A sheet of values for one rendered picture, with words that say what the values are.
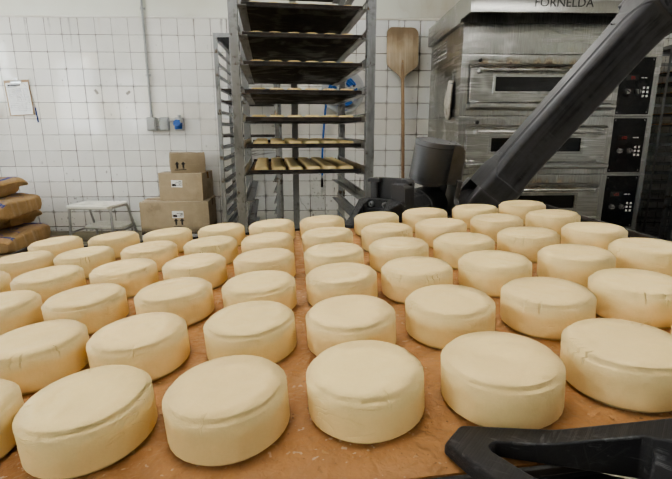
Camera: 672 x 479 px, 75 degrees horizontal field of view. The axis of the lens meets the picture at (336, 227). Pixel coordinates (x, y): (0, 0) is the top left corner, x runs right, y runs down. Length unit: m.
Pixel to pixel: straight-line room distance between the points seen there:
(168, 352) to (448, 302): 0.15
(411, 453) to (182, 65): 4.50
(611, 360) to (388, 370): 0.09
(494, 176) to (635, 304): 0.39
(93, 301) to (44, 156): 4.83
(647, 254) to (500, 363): 0.20
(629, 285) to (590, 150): 3.64
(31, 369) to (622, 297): 0.31
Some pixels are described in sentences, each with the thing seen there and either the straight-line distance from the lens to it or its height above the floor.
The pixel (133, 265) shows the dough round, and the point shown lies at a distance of 0.39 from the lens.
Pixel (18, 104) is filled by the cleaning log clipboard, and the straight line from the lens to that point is 5.21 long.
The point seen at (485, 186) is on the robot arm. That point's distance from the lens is 0.65.
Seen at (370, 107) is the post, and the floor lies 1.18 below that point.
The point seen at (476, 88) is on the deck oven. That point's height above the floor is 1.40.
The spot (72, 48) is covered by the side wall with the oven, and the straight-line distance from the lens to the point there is 4.99.
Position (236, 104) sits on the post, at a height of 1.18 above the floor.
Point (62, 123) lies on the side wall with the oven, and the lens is 5.02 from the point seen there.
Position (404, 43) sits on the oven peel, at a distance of 4.48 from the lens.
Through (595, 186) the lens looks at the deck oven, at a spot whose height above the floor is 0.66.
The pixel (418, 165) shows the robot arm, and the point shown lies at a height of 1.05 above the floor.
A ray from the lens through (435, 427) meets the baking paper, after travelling 0.20.
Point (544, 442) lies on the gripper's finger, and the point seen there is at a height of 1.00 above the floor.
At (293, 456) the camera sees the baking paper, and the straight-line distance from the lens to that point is 0.19.
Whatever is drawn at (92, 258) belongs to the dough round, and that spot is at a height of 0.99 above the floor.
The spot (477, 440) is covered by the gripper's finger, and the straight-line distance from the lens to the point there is 0.18.
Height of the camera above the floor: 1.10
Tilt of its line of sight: 13 degrees down
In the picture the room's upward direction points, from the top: straight up
